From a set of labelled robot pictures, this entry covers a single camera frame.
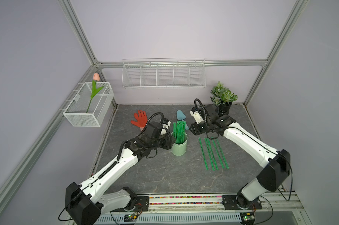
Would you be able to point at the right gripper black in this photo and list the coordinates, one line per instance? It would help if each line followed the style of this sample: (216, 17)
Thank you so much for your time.
(194, 129)

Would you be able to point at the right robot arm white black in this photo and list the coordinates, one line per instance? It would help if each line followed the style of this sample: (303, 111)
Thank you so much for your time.
(276, 164)

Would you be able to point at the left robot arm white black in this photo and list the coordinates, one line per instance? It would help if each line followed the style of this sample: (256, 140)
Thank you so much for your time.
(87, 201)

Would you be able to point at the light blue garden trowel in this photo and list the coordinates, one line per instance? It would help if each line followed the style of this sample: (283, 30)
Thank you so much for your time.
(181, 117)

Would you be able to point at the red work glove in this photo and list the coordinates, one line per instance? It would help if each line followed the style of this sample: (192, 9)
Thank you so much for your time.
(140, 119)

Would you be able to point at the light green metal cup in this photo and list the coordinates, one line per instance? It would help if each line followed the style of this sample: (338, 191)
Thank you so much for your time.
(180, 149)

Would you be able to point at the bundle of green wrapped straws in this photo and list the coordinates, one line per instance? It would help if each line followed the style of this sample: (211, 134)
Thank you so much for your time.
(179, 131)

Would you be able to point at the white vented cable duct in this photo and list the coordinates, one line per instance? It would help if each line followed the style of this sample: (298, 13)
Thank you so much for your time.
(167, 218)

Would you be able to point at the green straw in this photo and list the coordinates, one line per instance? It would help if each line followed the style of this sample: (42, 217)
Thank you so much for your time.
(203, 154)
(218, 155)
(210, 155)
(222, 154)

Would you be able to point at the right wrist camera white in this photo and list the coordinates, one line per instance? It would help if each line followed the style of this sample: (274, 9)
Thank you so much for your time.
(197, 116)

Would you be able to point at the white wire wall shelf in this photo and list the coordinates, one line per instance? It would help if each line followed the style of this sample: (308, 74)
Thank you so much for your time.
(170, 73)

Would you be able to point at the aluminium front rail frame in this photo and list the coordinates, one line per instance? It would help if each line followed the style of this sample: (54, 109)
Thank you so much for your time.
(275, 210)

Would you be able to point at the green plant in black pot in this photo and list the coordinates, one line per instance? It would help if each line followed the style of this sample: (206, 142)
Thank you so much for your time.
(222, 98)

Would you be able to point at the pink artificial tulip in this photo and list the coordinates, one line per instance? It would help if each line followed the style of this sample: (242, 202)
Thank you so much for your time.
(95, 90)

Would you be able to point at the white mesh side basket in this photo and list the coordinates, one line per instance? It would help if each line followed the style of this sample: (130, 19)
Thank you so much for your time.
(75, 112)

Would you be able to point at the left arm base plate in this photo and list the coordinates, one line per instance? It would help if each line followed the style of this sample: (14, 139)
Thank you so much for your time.
(140, 203)

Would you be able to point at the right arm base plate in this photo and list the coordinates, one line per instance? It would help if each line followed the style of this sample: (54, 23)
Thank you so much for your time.
(234, 202)

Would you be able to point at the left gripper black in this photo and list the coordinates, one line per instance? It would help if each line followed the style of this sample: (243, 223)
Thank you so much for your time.
(168, 142)

